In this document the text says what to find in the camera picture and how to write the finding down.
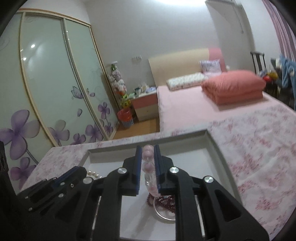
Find silver bangle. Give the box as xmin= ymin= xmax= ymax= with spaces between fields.
xmin=152 ymin=196 xmax=177 ymax=221

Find white pearl bracelet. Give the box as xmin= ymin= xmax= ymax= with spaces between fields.
xmin=86 ymin=170 xmax=102 ymax=179

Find floral glass sliding wardrobe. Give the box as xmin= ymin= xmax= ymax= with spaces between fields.
xmin=1 ymin=9 xmax=118 ymax=192

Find floral white pillow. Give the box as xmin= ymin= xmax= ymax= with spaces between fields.
xmin=166 ymin=72 xmax=208 ymax=91

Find blue garment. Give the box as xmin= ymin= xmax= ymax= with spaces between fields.
xmin=280 ymin=55 xmax=295 ymax=89

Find floral pink bedspread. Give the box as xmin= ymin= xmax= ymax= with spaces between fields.
xmin=23 ymin=95 xmax=295 ymax=238

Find dark wooden chair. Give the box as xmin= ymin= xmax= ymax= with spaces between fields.
xmin=250 ymin=51 xmax=266 ymax=74

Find red waste bin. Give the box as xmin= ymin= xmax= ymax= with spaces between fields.
xmin=117 ymin=108 xmax=133 ymax=128

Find beige pink headboard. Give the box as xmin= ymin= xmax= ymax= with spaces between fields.
xmin=149 ymin=48 xmax=226 ymax=87

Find folded salmon duvet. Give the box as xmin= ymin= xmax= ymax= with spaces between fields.
xmin=201 ymin=70 xmax=266 ymax=105

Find pink wooden nightstand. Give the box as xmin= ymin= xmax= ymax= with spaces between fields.
xmin=131 ymin=90 xmax=159 ymax=121

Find stacked plush toys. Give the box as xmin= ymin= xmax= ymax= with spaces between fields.
xmin=108 ymin=61 xmax=128 ymax=109

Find pink bead bracelet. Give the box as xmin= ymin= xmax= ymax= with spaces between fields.
xmin=141 ymin=143 xmax=162 ymax=197

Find dark red bead bracelet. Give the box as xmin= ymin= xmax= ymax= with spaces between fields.
xmin=146 ymin=193 xmax=176 ymax=214

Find small lilac pillow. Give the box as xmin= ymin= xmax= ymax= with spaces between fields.
xmin=200 ymin=59 xmax=222 ymax=74

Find grey shallow tray box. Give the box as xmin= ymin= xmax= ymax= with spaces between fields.
xmin=79 ymin=130 xmax=241 ymax=240

